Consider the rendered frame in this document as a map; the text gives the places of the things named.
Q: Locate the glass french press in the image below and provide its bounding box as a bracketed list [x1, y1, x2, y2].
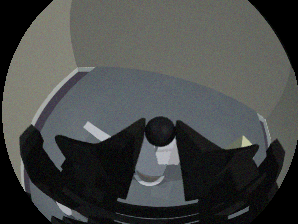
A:
[133, 116, 180, 186]

